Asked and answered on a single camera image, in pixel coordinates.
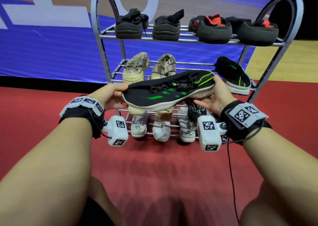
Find person's left hand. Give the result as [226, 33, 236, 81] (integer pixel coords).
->
[88, 82, 131, 111]

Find person's right hand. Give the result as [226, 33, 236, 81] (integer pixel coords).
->
[193, 75, 238, 116]

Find black grey mesh sneaker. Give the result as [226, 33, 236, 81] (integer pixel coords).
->
[185, 100, 213, 124]

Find black green-striped sneaker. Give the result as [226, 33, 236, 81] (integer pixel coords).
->
[215, 56, 252, 96]
[122, 69, 216, 112]

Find cream chunky sneaker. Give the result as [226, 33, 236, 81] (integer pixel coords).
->
[128, 107, 147, 116]
[156, 107, 174, 121]

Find pastel iridescent sneaker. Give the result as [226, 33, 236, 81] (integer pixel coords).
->
[122, 52, 150, 84]

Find grey striped sneaker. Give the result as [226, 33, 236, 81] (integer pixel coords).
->
[131, 114, 147, 138]
[152, 119, 171, 142]

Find white knit sneaker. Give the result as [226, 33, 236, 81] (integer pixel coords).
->
[177, 106, 197, 143]

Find cream-soled sneaker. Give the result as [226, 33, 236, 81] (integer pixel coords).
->
[151, 54, 176, 80]

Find grey metal shoe rack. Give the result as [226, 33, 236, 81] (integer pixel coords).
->
[90, 0, 304, 144]

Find black ribbed-sole sneaker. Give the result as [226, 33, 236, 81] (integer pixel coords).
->
[225, 17, 279, 47]
[188, 14, 233, 44]

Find black orange-marked sneaker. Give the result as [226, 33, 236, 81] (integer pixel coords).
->
[115, 9, 149, 39]

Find black lug-sole sneaker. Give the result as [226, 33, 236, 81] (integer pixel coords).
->
[152, 9, 185, 41]

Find person's left forearm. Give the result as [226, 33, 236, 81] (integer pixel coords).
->
[0, 118, 93, 226]

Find person's right forearm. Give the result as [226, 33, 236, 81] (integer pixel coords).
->
[242, 126, 318, 226]

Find person's left leg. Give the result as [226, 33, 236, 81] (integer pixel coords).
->
[88, 176, 127, 226]

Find person's leg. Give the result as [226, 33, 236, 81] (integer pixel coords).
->
[88, 176, 127, 226]
[239, 181, 286, 226]

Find person's right leg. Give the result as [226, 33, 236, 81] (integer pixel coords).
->
[239, 181, 286, 226]

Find person's black trousers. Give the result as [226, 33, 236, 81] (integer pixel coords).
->
[77, 197, 115, 226]

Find black marker right wristband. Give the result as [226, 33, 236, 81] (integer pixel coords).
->
[220, 100, 272, 146]

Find black marker wristband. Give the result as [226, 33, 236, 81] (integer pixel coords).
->
[59, 96, 106, 139]
[220, 100, 272, 146]

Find black marker left wristband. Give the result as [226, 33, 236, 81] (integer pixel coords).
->
[59, 96, 106, 139]

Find blue printed banner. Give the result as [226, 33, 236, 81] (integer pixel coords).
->
[0, 0, 288, 84]

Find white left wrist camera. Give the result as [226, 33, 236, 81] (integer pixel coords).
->
[102, 115, 129, 147]

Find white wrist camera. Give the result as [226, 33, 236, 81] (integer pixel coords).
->
[196, 115, 228, 152]
[102, 115, 129, 147]

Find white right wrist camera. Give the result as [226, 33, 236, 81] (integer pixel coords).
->
[196, 115, 228, 152]

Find black right camera cable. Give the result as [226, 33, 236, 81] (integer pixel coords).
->
[221, 119, 265, 224]

